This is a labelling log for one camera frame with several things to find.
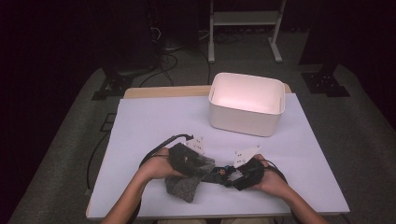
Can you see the person's left hand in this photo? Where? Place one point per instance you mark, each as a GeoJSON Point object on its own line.
{"type": "Point", "coordinates": [155, 166]}

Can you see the white plastic bin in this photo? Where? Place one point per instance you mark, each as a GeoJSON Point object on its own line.
{"type": "Point", "coordinates": [246, 123]}

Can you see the grey fluffy cloth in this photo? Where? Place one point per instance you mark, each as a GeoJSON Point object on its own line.
{"type": "Point", "coordinates": [183, 189]}

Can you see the white metal stand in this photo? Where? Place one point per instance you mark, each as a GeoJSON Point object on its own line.
{"type": "Point", "coordinates": [243, 18]}

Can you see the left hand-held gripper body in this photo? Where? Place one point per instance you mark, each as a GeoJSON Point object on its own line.
{"type": "Point", "coordinates": [183, 160]}

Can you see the person's right hand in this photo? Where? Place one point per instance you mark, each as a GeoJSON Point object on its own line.
{"type": "Point", "coordinates": [275, 183]}

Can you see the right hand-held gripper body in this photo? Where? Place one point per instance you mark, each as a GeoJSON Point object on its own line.
{"type": "Point", "coordinates": [253, 174]}

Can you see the black stand base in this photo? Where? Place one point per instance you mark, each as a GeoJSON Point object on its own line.
{"type": "Point", "coordinates": [113, 85]}
{"type": "Point", "coordinates": [325, 84]}

